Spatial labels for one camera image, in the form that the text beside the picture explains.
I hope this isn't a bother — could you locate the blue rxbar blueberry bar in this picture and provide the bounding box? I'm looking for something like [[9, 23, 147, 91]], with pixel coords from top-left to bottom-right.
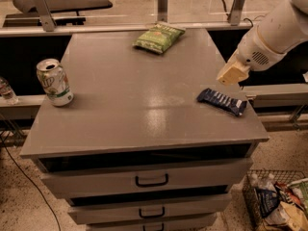
[[196, 88, 247, 116]]

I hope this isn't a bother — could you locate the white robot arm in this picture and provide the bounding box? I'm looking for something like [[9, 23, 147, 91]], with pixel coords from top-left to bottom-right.
[[217, 0, 308, 85]]

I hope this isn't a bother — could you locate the green jalapeno chip bag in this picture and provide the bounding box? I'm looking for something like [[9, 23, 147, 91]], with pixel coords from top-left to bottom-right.
[[133, 22, 186, 54]]

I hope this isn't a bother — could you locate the red snack bag in basket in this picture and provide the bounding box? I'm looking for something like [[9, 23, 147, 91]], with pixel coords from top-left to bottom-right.
[[274, 182, 303, 210]]

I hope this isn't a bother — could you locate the green white bag in basket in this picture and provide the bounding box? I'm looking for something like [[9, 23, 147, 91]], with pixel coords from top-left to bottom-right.
[[288, 178, 308, 216]]

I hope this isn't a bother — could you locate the blue snack bag in basket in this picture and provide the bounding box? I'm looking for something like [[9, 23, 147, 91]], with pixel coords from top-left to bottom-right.
[[256, 189, 280, 218]]

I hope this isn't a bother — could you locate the tan paper bag in basket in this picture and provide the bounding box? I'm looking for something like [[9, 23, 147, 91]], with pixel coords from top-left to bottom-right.
[[265, 202, 308, 231]]

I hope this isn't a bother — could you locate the plastic bottle in basket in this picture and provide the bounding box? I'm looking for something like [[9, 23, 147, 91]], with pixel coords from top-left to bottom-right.
[[249, 173, 275, 192]]

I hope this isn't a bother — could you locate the white green 7up can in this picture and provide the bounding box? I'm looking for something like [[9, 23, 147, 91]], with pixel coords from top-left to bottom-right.
[[37, 59, 74, 107]]

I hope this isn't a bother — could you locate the clear plastic water bottle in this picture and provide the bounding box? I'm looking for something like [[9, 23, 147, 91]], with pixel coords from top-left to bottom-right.
[[0, 77, 18, 105]]

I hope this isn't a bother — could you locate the right metal bracket post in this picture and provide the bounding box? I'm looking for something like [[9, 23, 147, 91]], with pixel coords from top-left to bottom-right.
[[228, 0, 245, 26]]

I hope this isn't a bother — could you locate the metal bracket post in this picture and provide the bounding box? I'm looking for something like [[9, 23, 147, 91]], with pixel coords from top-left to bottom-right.
[[33, 0, 56, 32], [157, 0, 168, 22], [228, 0, 245, 26]]

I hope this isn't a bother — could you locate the black cable behind rail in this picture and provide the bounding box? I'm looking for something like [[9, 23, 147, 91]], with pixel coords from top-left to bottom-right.
[[218, 0, 268, 27]]

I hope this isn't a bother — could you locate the middle metal bracket post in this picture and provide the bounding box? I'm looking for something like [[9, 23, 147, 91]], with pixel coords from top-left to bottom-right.
[[157, 0, 168, 22]]

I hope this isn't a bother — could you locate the black wire basket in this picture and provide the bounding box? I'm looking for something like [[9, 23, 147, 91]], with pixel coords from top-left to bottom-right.
[[243, 169, 305, 231]]

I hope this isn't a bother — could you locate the black top drawer handle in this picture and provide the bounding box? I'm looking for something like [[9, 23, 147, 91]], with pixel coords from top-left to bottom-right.
[[135, 173, 169, 188]]

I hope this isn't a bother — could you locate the black drawer handle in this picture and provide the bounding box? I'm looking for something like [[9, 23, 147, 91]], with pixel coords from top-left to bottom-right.
[[135, 173, 169, 188], [139, 207, 166, 219], [142, 223, 165, 231]]

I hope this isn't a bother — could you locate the black middle drawer handle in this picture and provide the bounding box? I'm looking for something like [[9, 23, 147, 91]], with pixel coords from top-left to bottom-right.
[[139, 207, 166, 219]]

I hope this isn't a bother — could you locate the black bottom drawer handle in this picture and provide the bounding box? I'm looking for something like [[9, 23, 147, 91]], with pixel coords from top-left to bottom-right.
[[142, 223, 165, 231]]

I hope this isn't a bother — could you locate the left metal bracket post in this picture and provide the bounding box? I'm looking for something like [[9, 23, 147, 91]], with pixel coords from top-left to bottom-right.
[[33, 0, 56, 32]]

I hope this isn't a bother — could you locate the black floor cable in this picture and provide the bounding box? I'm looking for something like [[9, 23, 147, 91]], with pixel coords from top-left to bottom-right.
[[0, 135, 63, 231]]

